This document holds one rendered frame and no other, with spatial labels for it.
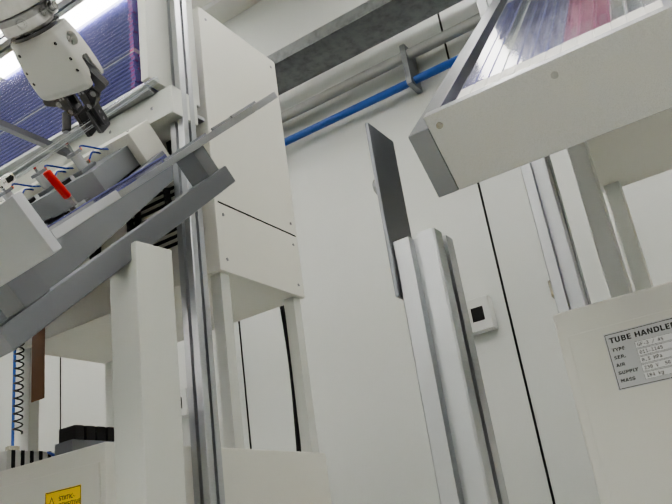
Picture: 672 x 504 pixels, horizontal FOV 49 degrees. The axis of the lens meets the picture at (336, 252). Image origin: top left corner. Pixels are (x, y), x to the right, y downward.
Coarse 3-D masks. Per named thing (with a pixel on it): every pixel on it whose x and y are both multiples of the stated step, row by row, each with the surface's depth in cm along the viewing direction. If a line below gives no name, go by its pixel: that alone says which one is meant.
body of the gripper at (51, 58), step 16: (48, 32) 105; (64, 32) 106; (16, 48) 107; (32, 48) 106; (48, 48) 106; (64, 48) 106; (80, 48) 108; (32, 64) 108; (48, 64) 108; (64, 64) 107; (80, 64) 108; (96, 64) 111; (32, 80) 110; (48, 80) 110; (64, 80) 109; (80, 80) 109; (48, 96) 112; (64, 96) 112
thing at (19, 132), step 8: (0, 120) 158; (0, 128) 159; (8, 128) 160; (16, 128) 161; (24, 136) 163; (32, 136) 164; (40, 136) 166; (40, 144) 167; (48, 144) 168; (56, 152) 171; (64, 152) 171
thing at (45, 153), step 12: (144, 84) 129; (132, 96) 125; (108, 108) 119; (120, 108) 121; (72, 132) 110; (84, 132) 112; (60, 144) 107; (36, 156) 102; (48, 156) 104; (24, 168) 100
